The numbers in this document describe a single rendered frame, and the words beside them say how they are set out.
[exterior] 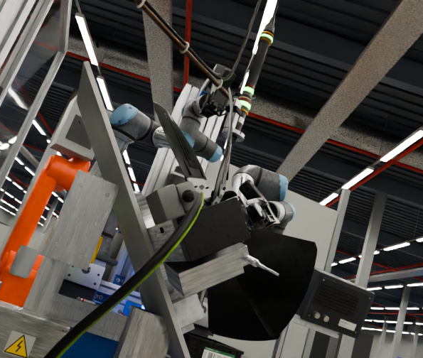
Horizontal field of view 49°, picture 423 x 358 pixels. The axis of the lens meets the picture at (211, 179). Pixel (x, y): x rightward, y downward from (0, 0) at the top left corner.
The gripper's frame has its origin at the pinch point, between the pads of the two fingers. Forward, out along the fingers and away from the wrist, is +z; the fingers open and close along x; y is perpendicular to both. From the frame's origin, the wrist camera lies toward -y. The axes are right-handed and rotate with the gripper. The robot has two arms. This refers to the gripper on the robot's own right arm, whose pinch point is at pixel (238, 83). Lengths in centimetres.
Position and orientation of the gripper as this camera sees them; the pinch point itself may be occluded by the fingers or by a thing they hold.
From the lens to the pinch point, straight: 153.4
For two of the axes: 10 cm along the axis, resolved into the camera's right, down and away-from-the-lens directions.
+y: -3.1, 9.1, -2.8
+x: -8.2, -4.1, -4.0
